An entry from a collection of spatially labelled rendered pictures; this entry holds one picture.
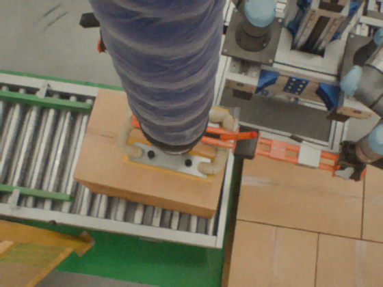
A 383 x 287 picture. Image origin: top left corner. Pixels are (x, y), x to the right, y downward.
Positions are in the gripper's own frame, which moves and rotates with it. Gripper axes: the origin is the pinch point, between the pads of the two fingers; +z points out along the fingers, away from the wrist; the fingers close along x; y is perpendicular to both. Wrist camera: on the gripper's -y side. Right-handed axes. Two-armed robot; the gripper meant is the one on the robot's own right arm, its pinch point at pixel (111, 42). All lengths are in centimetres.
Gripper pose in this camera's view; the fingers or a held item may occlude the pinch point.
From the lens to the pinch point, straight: 168.4
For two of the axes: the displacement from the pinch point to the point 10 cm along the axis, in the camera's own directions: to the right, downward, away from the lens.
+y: 9.8, 2.1, -0.7
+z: 0.1, 2.7, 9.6
